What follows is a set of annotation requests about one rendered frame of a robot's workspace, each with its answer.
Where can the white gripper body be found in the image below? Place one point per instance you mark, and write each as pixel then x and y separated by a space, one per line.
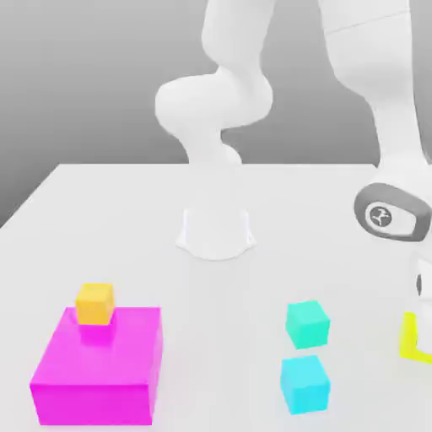
pixel 424 303

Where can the small yellow cube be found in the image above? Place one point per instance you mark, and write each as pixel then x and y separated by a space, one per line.
pixel 407 337

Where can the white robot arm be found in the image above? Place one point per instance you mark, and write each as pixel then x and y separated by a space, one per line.
pixel 216 101

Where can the small teal cube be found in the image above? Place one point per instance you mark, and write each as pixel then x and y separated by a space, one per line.
pixel 307 325

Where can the small cyan cube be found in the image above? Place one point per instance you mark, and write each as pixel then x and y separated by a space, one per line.
pixel 304 384

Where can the small orange cube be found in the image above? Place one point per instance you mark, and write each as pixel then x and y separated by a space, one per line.
pixel 94 305

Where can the large magenta box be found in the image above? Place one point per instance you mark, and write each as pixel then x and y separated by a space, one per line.
pixel 98 374

